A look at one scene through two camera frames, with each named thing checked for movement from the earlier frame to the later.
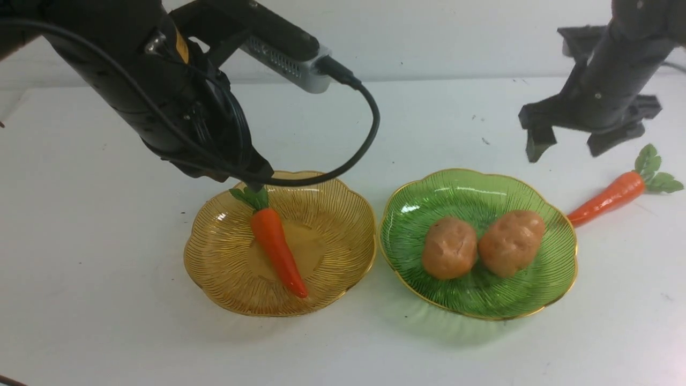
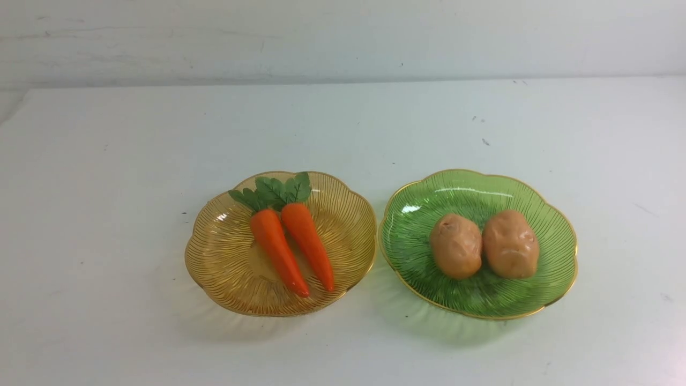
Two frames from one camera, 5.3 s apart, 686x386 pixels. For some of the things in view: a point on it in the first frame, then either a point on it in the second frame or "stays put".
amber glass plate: [330, 224] stays put
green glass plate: [475, 198] stays put
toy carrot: [625, 188] -> [299, 226]
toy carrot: [272, 236] stays put
